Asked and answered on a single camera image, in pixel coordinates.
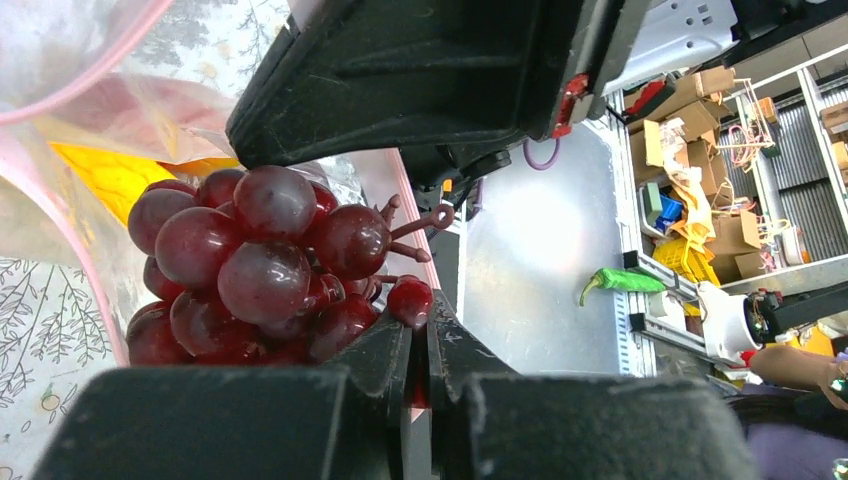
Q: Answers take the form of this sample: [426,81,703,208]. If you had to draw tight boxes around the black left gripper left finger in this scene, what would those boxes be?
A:
[33,317,411,479]

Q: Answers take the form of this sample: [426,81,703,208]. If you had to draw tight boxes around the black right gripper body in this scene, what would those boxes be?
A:
[543,0,650,139]

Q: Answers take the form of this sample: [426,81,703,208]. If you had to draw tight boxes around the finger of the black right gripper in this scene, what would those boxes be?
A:
[226,1,581,168]

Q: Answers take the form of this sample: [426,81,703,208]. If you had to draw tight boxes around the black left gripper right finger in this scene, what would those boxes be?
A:
[427,292,759,479]

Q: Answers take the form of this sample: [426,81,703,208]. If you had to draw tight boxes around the dark red grape bunch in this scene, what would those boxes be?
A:
[125,166,454,366]

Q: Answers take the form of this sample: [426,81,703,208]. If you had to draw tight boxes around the clear zip top bag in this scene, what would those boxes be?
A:
[0,0,442,369]

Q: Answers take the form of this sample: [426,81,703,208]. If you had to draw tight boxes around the red orange mango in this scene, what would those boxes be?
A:
[158,157,243,178]

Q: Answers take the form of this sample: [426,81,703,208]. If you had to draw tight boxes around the cardboard boxes clutter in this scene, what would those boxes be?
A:
[623,67,847,285]

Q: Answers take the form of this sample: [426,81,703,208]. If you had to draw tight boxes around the green toy chili pepper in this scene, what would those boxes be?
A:
[578,268,667,307]

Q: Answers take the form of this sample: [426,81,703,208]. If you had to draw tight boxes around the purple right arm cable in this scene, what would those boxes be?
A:
[521,135,563,172]

